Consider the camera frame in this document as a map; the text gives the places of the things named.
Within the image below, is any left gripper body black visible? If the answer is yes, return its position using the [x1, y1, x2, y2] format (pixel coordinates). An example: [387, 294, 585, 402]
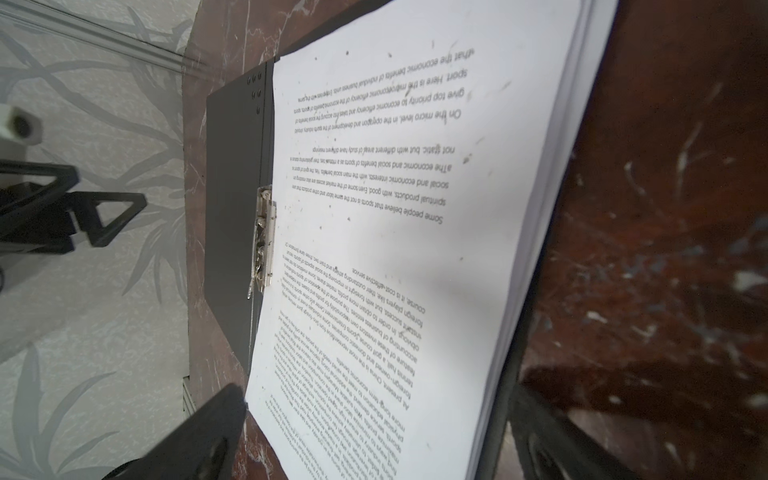
[1, 193, 77, 255]

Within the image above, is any aluminium frame horizontal bar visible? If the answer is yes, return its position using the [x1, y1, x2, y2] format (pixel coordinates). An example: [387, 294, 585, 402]
[1, 1, 208, 77]

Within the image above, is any printed sheet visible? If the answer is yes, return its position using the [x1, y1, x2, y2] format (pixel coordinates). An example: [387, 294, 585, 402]
[244, 0, 619, 480]

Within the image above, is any folder white cover black inside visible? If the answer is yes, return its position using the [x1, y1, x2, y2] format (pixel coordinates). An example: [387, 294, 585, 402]
[203, 0, 565, 480]

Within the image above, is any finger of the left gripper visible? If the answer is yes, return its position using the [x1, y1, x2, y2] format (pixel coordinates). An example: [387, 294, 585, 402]
[1, 160, 80, 236]
[68, 191, 149, 249]

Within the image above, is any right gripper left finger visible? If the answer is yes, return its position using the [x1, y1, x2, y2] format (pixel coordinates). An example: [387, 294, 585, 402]
[105, 383, 247, 480]

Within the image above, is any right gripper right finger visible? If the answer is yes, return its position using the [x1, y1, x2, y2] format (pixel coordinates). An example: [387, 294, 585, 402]
[508, 385, 636, 480]

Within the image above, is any metal folder clip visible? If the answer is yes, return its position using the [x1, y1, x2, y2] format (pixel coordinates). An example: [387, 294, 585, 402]
[247, 185, 277, 300]

